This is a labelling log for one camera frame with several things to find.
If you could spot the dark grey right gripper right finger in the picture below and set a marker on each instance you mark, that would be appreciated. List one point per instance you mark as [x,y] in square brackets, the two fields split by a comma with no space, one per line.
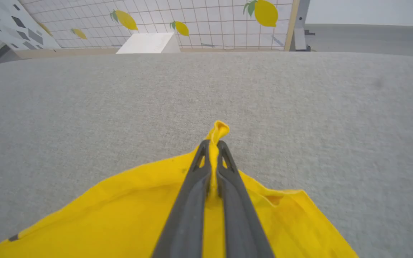
[238,215]

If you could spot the white panel with grey diamonds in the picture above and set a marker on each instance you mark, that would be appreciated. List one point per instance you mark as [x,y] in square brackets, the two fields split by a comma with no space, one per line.
[2,16]

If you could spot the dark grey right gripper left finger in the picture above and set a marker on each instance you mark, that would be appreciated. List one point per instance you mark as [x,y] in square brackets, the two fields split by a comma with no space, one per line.
[188,215]

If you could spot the yellow t-shirt garment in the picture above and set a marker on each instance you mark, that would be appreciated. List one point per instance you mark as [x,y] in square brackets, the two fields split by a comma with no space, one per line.
[102,222]

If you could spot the white rectangular box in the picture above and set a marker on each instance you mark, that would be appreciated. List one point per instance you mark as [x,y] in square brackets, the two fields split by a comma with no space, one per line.
[145,43]

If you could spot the grey metal stand post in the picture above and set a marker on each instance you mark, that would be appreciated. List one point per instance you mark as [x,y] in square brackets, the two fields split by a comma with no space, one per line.
[299,39]

